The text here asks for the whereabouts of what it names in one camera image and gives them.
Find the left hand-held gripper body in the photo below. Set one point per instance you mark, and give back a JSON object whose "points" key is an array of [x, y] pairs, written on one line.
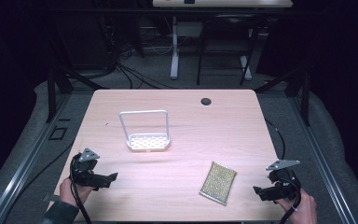
{"points": [[87, 174]]}

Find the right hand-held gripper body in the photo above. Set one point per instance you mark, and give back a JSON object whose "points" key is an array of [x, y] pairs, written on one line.
{"points": [[283, 182]]}

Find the green yellow scouring sponge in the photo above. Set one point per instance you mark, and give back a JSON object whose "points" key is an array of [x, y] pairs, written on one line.
{"points": [[218, 183]]}

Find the white sponge holder rack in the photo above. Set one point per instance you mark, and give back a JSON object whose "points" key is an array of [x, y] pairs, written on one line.
{"points": [[148, 141]]}

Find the person's left hand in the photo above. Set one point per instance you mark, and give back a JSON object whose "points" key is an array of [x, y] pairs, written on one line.
{"points": [[70, 193]]}

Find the person's right hand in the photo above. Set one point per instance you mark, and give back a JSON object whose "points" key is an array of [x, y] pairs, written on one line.
{"points": [[304, 211]]}

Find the black metal stand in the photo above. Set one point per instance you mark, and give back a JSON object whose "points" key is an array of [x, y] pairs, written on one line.
{"points": [[56, 84], [301, 87]]}

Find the black round table grommet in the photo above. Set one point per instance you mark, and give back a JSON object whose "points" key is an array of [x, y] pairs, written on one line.
{"points": [[205, 101]]}

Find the black chair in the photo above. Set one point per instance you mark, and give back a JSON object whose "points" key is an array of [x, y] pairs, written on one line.
{"points": [[227, 34]]}

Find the white-legged background table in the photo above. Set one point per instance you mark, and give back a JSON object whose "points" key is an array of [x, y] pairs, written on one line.
{"points": [[222, 3]]}

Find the aluminium floor rail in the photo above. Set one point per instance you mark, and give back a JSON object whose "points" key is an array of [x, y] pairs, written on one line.
{"points": [[323, 161], [21, 168]]}

